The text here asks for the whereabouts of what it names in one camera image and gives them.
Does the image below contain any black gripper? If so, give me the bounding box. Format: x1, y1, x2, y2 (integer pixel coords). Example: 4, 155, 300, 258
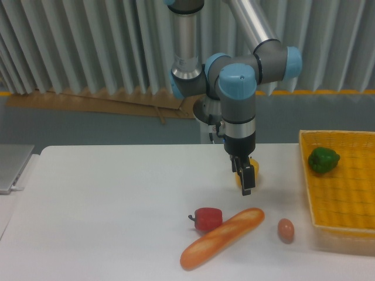
224, 132, 256, 196

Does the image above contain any green bell pepper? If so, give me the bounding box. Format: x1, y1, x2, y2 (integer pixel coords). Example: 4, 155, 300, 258
308, 147, 340, 174

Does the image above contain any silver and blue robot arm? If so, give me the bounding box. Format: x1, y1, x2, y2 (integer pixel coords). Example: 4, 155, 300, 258
166, 1, 302, 196

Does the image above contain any yellow bell pepper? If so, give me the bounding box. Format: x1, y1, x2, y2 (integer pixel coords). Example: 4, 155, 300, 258
234, 157, 260, 188

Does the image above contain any red bell pepper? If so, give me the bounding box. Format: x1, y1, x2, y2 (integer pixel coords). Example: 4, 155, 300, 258
188, 207, 223, 232

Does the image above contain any yellow woven basket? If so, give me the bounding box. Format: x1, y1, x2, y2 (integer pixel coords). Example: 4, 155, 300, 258
299, 130, 374, 238

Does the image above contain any baguette bread loaf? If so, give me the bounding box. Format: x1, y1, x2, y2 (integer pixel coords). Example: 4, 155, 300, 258
180, 208, 265, 270

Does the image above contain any brown egg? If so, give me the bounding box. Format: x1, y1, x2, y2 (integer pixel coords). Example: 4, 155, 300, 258
278, 218, 295, 244

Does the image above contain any brown cardboard sheet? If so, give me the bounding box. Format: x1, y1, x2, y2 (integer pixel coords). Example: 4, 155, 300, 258
1, 87, 200, 124

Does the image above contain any grey laptop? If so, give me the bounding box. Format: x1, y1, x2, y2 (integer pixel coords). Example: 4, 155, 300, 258
1, 144, 35, 195

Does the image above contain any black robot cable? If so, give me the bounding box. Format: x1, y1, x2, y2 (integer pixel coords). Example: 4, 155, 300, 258
207, 114, 225, 145

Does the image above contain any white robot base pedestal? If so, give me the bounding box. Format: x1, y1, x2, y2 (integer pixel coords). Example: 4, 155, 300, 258
199, 121, 225, 145

